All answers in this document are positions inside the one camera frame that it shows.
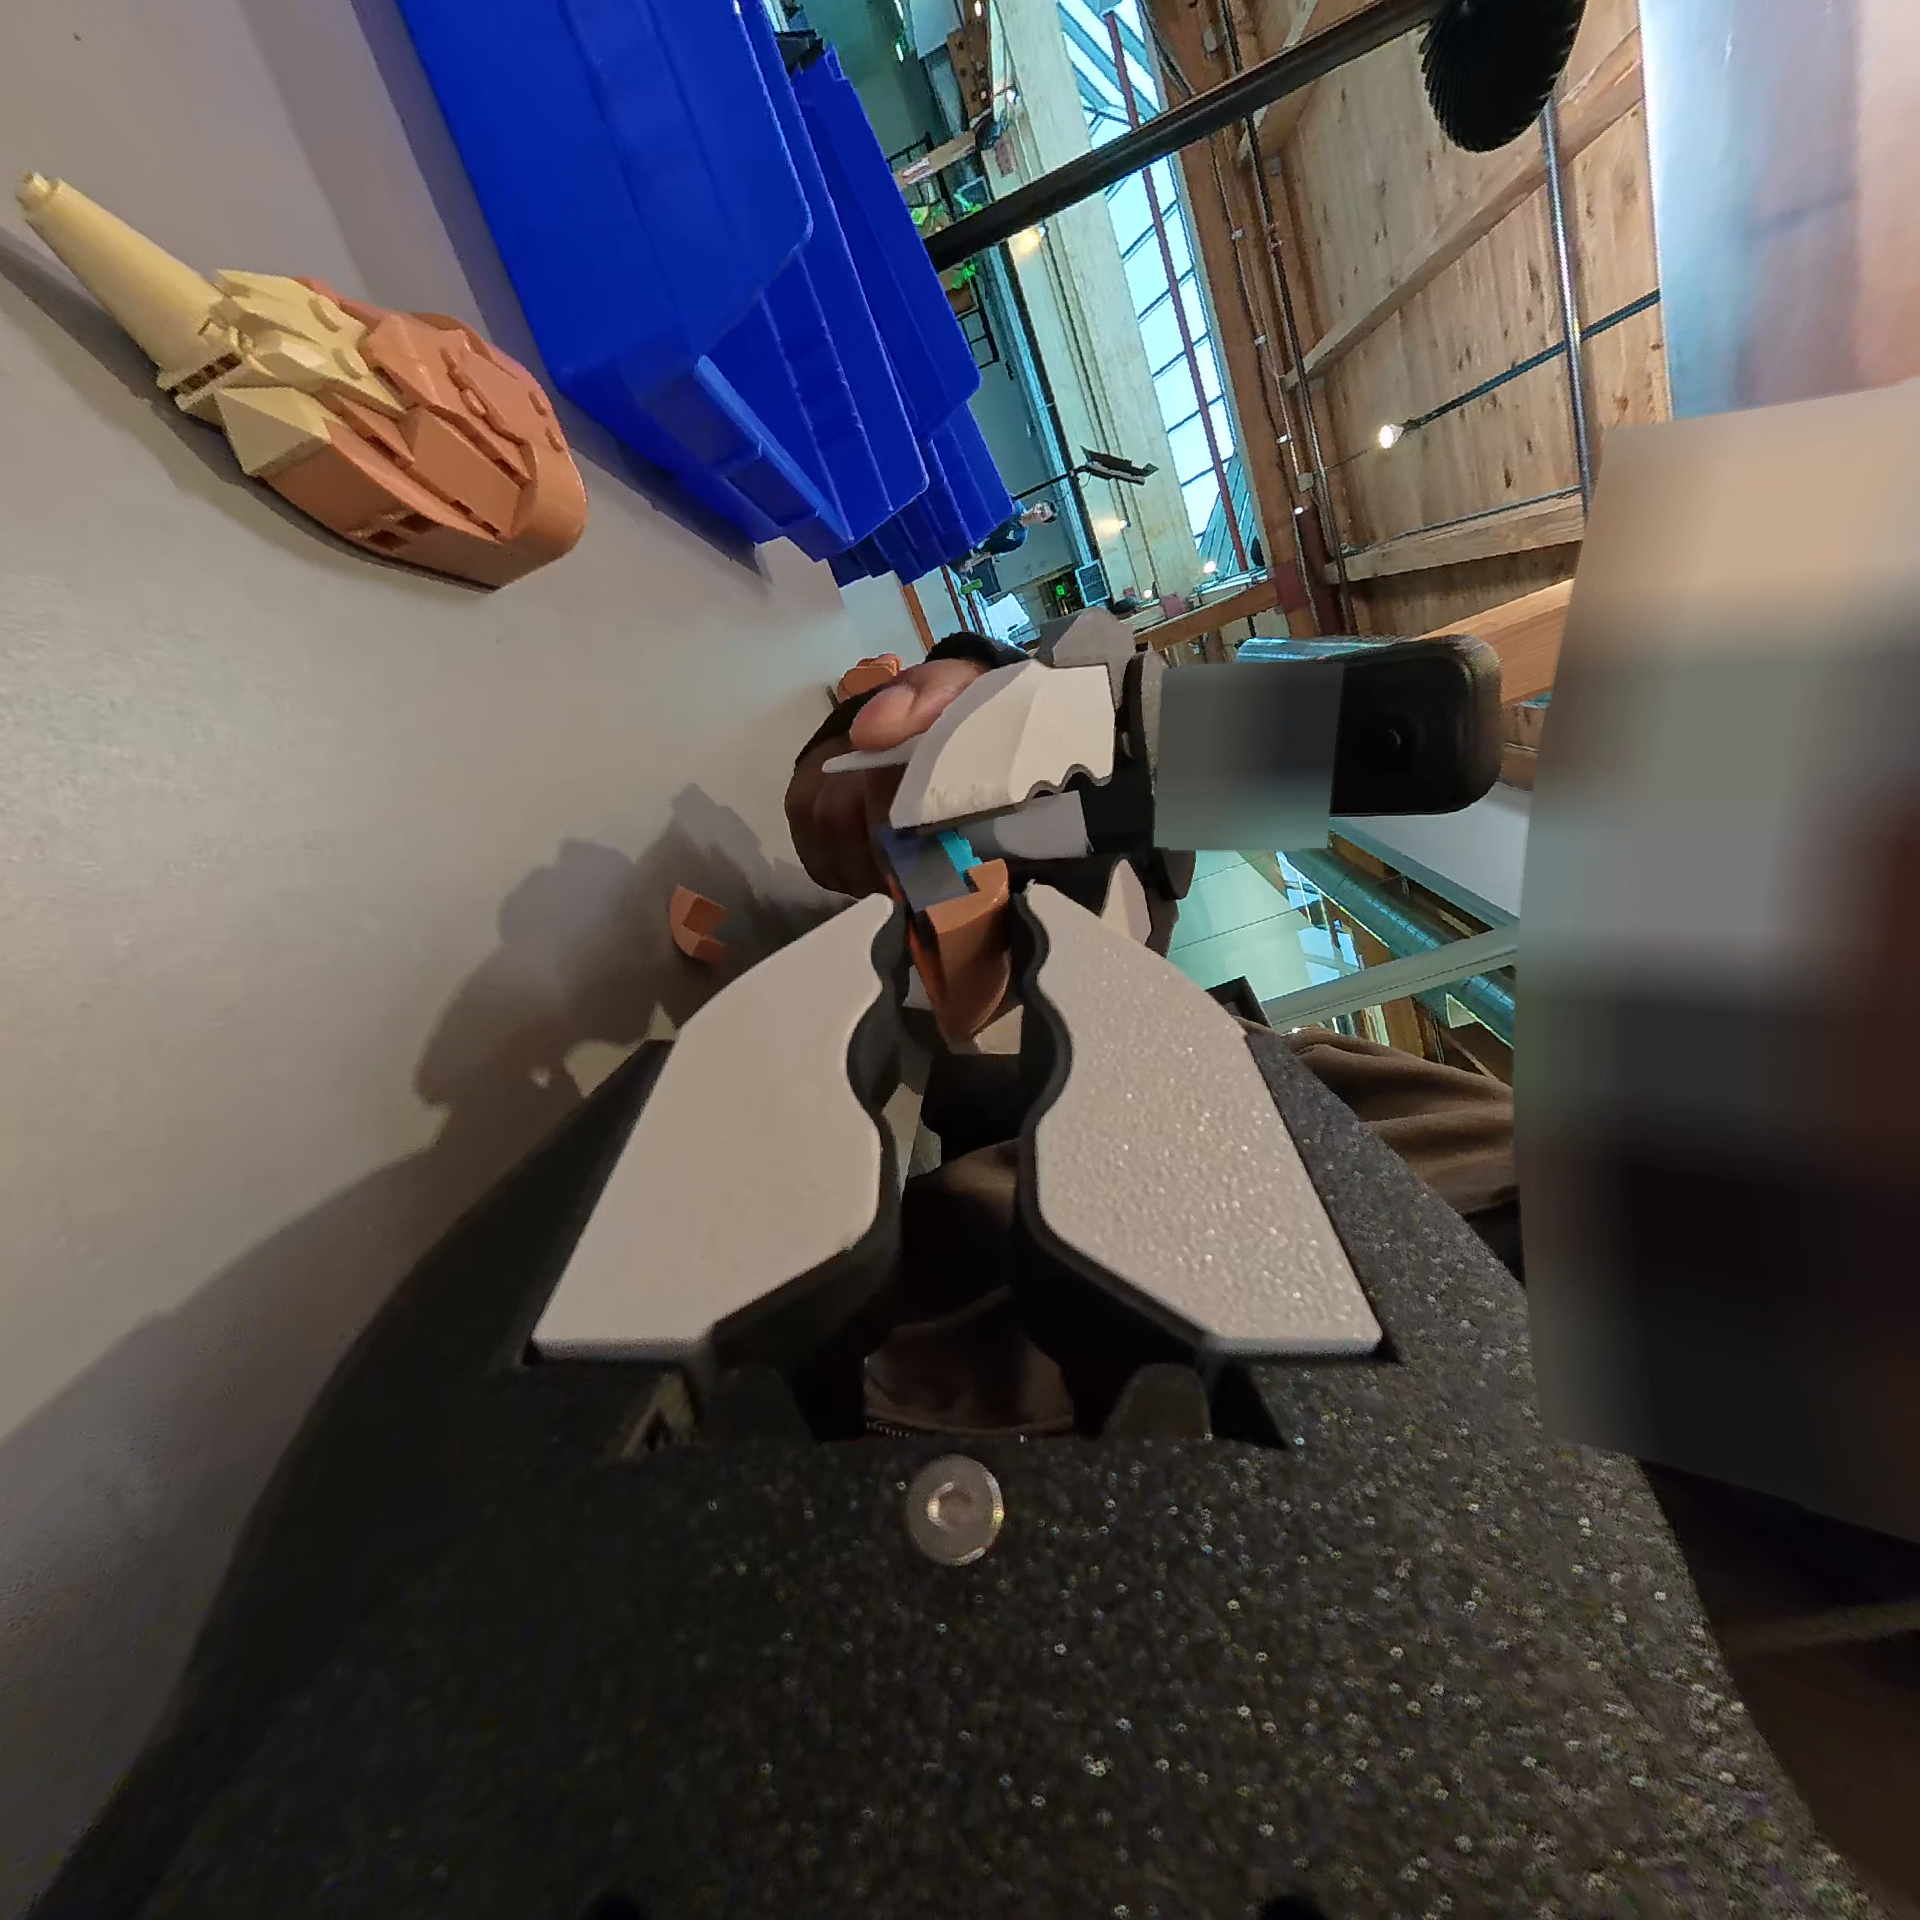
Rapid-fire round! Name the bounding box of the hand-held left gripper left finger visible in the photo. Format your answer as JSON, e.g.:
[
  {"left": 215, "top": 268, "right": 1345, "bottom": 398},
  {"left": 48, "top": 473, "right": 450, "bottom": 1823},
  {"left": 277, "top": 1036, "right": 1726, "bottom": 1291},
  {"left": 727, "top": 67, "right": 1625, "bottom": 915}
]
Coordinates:
[{"left": 533, "top": 892, "right": 905, "bottom": 1366}]

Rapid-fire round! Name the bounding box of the brown tan brick model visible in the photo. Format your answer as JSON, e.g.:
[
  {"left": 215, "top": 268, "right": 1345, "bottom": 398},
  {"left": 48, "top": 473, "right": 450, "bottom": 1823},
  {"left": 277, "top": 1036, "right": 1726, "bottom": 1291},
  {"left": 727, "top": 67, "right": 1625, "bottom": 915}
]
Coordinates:
[{"left": 15, "top": 171, "right": 590, "bottom": 590}]

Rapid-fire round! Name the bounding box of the blue plastic bin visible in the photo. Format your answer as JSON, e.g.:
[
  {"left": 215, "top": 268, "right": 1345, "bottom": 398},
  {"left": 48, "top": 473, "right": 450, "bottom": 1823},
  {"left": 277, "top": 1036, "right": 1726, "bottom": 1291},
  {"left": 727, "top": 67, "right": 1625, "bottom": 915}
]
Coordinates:
[
  {"left": 780, "top": 0, "right": 986, "bottom": 579},
  {"left": 832, "top": 404, "right": 1016, "bottom": 590},
  {"left": 398, "top": 0, "right": 932, "bottom": 545}
]

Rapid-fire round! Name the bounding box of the small brown blue brick assembly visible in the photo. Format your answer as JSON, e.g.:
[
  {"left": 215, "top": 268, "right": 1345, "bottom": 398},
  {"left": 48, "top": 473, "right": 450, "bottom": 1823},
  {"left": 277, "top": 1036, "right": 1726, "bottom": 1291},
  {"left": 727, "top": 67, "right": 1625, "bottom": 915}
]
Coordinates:
[{"left": 878, "top": 825, "right": 1038, "bottom": 1051}]

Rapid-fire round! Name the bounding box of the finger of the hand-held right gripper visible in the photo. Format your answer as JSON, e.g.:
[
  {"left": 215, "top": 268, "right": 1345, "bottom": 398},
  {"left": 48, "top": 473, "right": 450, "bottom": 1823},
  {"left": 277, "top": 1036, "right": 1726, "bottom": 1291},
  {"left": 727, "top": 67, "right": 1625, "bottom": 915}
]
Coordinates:
[
  {"left": 823, "top": 661, "right": 1122, "bottom": 830},
  {"left": 960, "top": 796, "right": 1100, "bottom": 866}
]

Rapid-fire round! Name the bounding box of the black tripod stand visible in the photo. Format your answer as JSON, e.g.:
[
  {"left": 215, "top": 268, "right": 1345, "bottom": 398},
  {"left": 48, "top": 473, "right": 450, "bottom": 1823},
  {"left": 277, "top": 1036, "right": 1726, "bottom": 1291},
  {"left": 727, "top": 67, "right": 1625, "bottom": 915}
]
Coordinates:
[{"left": 920, "top": 0, "right": 1441, "bottom": 260}]

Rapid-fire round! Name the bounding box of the person's right hand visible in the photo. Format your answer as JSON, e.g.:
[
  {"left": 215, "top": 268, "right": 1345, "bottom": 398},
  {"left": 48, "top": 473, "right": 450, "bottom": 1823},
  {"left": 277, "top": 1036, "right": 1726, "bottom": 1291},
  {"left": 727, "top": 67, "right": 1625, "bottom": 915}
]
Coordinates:
[{"left": 784, "top": 661, "right": 985, "bottom": 906}]

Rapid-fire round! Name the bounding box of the black round ribbed disc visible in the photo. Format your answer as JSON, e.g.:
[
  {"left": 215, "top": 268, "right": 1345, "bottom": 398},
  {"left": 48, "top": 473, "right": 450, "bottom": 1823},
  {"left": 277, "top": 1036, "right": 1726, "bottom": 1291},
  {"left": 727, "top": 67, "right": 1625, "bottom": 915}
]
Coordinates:
[{"left": 1416, "top": 0, "right": 1592, "bottom": 156}]

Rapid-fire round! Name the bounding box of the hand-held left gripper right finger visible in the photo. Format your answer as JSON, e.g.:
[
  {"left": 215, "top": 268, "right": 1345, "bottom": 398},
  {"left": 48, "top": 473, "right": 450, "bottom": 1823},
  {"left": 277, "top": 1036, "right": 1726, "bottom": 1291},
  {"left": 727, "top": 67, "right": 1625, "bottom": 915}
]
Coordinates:
[{"left": 1007, "top": 884, "right": 1385, "bottom": 1365}]

